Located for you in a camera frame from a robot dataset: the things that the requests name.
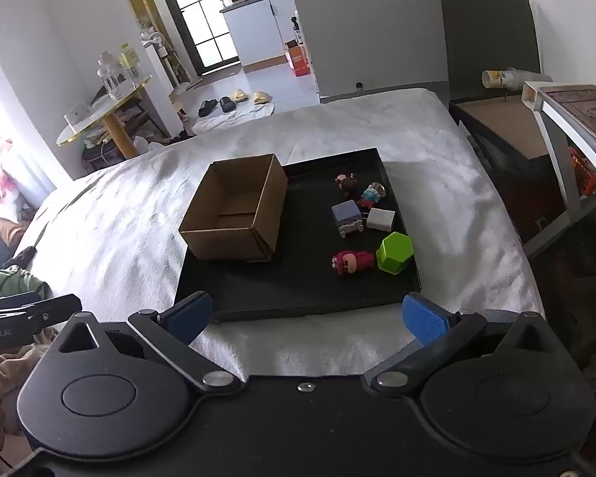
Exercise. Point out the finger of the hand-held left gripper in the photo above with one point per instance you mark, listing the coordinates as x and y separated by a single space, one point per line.
54 310
15 300

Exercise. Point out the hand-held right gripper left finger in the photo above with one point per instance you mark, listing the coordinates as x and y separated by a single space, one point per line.
191 315

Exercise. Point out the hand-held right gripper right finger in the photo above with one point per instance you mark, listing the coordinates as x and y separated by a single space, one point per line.
424 318

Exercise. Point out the green hexagonal container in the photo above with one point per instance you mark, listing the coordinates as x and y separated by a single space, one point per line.
395 253

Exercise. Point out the brown cardboard box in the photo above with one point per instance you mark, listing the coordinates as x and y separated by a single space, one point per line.
228 243

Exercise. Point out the red dinosaur toy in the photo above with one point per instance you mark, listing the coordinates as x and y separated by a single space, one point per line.
352 263

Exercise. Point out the white charger plug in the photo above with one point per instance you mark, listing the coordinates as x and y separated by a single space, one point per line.
380 219

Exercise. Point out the black tray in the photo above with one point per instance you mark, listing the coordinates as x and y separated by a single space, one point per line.
303 283

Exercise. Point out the cube-shaped animal toy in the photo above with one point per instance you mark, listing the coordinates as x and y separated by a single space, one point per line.
346 214

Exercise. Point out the blue red figurine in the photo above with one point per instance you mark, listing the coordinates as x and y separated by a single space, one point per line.
371 196

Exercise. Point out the brown pink figurine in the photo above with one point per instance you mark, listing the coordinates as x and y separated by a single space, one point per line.
347 185

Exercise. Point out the green striped cloth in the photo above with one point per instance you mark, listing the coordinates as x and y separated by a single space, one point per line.
10 280

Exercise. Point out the beige cloth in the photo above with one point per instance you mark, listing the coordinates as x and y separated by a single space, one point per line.
15 363

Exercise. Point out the white blanket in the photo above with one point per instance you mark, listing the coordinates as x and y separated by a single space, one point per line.
129 218

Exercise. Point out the pink patterned pillow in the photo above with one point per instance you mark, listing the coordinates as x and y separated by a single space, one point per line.
0 179

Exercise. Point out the black low cabinet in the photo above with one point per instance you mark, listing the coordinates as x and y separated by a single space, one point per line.
506 169

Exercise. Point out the white plastic bag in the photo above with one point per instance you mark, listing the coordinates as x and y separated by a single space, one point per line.
146 145

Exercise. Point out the white floor mat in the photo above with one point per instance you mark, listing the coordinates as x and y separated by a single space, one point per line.
233 119

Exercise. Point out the round gold-rimmed side table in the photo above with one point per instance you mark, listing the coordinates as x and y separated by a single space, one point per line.
99 112

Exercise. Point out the black slipper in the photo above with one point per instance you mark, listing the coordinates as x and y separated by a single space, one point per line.
207 108
227 104

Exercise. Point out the clear glass bottle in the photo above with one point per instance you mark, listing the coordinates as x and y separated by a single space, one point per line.
110 79

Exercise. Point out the stack of paper cups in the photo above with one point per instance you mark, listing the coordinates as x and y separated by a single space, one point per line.
514 79

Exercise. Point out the yellow label bottle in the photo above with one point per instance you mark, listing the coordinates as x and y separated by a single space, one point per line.
129 59

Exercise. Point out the orange cardboard box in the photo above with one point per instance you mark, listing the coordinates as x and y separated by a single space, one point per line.
298 62

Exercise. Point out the grey flat board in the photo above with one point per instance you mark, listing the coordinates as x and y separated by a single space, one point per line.
491 39

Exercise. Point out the white kitchen cabinet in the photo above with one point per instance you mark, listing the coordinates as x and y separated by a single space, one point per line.
258 30

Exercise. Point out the black framed glass door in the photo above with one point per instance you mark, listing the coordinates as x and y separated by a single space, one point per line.
179 10

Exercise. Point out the black spray bottle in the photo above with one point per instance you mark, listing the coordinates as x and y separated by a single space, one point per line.
295 27

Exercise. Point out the white frame table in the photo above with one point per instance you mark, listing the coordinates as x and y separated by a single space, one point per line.
556 124

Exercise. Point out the white pedestal fan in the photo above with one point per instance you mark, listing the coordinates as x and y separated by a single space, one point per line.
158 62

